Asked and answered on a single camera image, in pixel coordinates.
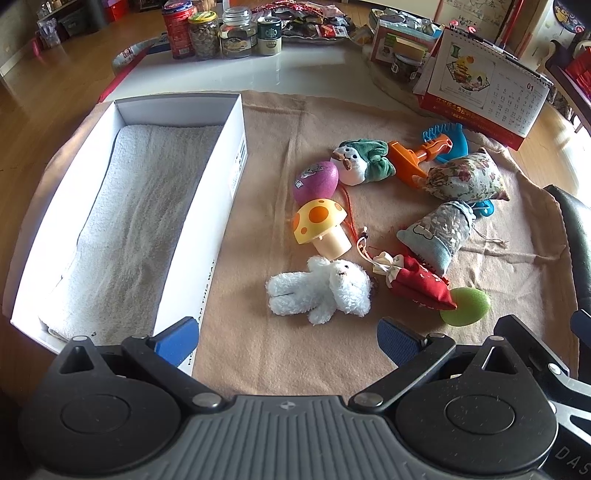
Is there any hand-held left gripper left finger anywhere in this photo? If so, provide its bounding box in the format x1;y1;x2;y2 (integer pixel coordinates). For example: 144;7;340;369
46;316;227;411

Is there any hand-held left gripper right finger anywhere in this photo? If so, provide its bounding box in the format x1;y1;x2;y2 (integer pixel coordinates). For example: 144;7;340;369
348;316;549;414

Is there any blue-topped herb sachet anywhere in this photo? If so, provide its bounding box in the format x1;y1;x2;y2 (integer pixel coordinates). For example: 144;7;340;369
397;200;509;278

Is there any floral drawstring bag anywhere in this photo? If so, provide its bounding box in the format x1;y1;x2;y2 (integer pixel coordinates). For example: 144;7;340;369
422;148;511;205

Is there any pink toy egg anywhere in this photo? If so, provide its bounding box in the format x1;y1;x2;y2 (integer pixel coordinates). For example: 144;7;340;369
292;161;340;206

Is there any orange toy hammer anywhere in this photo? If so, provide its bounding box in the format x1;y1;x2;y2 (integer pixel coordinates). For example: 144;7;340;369
387;133;451;189

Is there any white cardboard box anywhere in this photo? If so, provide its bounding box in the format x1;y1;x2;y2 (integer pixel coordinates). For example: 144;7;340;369
10;93;249;377

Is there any red sachet pouch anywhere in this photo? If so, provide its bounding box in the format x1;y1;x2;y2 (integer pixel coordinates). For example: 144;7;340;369
341;185;458;310

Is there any green toy egg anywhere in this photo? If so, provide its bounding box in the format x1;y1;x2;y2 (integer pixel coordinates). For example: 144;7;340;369
438;287;491;328

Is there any white plush bear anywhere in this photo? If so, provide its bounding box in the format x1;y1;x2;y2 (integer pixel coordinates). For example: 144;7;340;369
265;256;374;326

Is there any black leather chair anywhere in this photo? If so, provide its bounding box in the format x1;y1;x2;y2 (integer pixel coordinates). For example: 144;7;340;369
542;185;591;319

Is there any beige cloth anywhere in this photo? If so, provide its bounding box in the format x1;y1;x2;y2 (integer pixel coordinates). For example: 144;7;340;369
2;88;583;407

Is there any grey towel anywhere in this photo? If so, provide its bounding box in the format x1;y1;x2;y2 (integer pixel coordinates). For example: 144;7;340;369
39;124;225;344

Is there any yellow mushroom toy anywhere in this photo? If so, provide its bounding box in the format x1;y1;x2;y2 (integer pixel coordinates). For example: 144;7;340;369
293;198;354;259

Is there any green-hooded penguin plush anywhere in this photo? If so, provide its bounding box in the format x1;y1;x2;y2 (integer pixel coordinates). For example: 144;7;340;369
331;139;397;186

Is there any blue toy rake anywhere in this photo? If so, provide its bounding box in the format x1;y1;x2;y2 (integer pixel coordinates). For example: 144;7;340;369
421;122;496;217

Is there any desk calendar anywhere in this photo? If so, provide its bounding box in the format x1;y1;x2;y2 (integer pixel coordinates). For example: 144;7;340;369
418;25;555;151

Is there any wooden chair red cushion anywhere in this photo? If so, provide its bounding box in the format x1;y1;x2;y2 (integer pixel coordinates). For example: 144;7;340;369
545;39;591;134

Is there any clip-top glass jar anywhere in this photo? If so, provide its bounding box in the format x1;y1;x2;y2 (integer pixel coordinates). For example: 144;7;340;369
390;53;428;85

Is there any yellow-lidded seed jar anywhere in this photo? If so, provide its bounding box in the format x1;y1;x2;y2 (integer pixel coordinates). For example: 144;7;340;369
187;11;221;62

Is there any printed cardboard box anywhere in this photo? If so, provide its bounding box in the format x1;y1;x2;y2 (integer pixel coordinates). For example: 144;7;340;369
369;9;446;63

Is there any glass-lidded jar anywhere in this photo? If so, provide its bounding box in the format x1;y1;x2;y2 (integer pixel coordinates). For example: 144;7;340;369
218;7;254;60

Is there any red tin can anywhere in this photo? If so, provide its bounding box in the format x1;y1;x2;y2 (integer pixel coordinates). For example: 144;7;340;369
161;0;195;60

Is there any green-labelled can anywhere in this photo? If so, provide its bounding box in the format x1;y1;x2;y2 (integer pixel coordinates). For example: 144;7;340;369
256;16;283;56

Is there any white printed paper bag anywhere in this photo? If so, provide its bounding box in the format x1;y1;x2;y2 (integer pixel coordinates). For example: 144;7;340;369
434;0;555;42

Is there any tray of snacks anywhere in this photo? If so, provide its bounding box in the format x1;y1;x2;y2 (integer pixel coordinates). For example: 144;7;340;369
252;0;356;42

